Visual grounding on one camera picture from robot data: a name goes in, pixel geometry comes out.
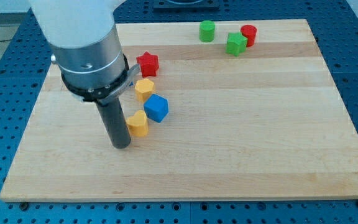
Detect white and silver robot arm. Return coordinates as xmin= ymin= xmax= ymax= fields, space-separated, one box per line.
xmin=29 ymin=0 xmax=139 ymax=105

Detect red star block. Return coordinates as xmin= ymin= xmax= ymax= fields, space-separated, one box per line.
xmin=136 ymin=52 xmax=159 ymax=78

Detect green star block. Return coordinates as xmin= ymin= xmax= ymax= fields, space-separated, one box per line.
xmin=226 ymin=32 xmax=247 ymax=57

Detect blue cube block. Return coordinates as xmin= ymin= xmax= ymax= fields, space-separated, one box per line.
xmin=144 ymin=94 xmax=169 ymax=123

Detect yellow hexagon block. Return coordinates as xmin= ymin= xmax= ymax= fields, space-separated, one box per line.
xmin=135 ymin=78 xmax=155 ymax=103

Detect yellow heart block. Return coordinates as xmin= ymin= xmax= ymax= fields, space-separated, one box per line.
xmin=126 ymin=110 xmax=149 ymax=137

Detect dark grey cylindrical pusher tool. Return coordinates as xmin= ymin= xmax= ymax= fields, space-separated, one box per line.
xmin=96 ymin=98 xmax=131 ymax=149

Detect light wooden board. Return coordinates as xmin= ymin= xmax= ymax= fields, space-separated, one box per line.
xmin=0 ymin=19 xmax=358 ymax=202

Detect green cylinder block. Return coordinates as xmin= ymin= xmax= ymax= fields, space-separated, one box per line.
xmin=199 ymin=20 xmax=216 ymax=42

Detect red cylinder block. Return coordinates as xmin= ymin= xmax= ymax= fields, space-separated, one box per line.
xmin=241 ymin=24 xmax=257 ymax=47

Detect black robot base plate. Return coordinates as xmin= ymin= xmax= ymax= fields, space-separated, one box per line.
xmin=153 ymin=0 xmax=220 ymax=11

